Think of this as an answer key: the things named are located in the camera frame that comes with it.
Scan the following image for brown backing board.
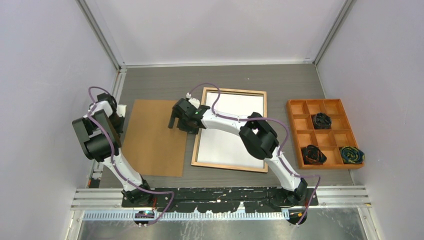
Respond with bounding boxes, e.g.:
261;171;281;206
122;99;188;177

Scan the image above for landscape photo print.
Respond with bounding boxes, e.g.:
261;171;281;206
196;92;267;170

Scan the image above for wooden picture frame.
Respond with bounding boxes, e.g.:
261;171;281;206
191;87;269;174

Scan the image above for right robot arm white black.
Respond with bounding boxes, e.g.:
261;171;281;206
168;98;308;205

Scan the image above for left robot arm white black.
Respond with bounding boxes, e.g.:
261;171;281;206
72;92;154;207

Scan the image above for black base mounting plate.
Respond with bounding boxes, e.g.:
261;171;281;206
121;186;319;214

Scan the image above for dark red rolled tie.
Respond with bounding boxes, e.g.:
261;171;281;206
301;144;328;165

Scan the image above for black rolled tie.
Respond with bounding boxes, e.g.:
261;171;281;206
311;112;332;130

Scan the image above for orange compartment tray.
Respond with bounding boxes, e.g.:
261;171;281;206
286;99;365;170

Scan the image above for blue yellow rolled tie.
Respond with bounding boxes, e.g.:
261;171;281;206
339;146;365;165

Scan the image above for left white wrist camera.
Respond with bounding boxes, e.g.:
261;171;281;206
116;104;127;118

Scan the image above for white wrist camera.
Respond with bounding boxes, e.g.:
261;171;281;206
186;92;201;109
116;104;127;118

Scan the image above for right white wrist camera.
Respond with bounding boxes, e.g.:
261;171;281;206
186;92;201;109

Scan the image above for aluminium front rail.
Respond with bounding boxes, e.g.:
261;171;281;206
71;185;371;223

